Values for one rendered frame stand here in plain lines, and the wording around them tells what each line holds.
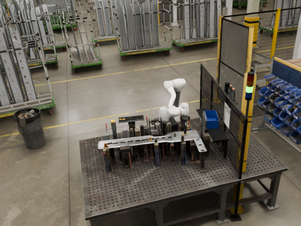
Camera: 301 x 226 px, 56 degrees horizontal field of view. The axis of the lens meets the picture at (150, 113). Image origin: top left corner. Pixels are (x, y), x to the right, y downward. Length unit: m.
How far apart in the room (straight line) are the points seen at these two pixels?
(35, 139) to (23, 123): 0.42
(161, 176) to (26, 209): 2.16
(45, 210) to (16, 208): 0.47
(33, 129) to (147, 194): 3.06
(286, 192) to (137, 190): 2.31
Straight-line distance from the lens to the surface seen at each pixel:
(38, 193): 5.03
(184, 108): 3.63
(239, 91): 6.04
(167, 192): 3.53
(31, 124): 5.79
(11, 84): 7.42
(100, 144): 3.93
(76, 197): 4.72
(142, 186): 3.63
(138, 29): 10.71
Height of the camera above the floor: 3.15
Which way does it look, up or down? 28 degrees down
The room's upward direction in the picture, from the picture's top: 4 degrees counter-clockwise
